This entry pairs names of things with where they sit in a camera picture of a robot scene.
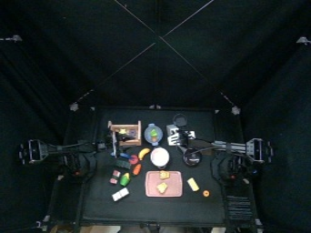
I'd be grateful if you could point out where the wooden toy crate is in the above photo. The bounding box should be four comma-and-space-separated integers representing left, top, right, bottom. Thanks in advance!
107, 120, 143, 148

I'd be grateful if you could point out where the small black toy pan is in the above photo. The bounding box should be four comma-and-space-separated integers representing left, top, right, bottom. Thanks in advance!
171, 113, 189, 127

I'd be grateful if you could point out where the blue toy bowl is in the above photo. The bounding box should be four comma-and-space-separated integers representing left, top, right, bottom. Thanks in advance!
143, 123, 165, 147

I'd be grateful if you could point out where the yellow toy banana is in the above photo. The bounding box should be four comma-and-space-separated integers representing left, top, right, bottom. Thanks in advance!
138, 147, 153, 161

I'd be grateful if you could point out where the white plate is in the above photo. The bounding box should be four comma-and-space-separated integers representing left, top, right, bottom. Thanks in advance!
150, 147, 171, 170

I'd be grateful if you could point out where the dark green toy vegetable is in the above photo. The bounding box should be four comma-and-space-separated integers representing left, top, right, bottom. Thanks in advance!
115, 159, 133, 170

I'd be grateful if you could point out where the orange toy carrot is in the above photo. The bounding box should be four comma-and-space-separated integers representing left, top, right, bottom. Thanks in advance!
131, 163, 143, 177

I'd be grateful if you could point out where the pink red toy block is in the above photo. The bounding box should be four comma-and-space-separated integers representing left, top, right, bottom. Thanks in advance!
109, 169, 123, 185

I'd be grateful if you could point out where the green yellow toy corn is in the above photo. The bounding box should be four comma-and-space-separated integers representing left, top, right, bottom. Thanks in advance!
119, 172, 131, 187

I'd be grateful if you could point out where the pink cutting board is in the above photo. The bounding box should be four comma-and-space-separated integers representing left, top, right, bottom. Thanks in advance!
145, 170, 185, 198

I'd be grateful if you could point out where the yellow toy butter block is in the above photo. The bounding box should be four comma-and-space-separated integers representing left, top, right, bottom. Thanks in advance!
186, 177, 201, 192

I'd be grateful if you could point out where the white toy box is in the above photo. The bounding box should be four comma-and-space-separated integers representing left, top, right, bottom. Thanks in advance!
111, 187, 131, 202

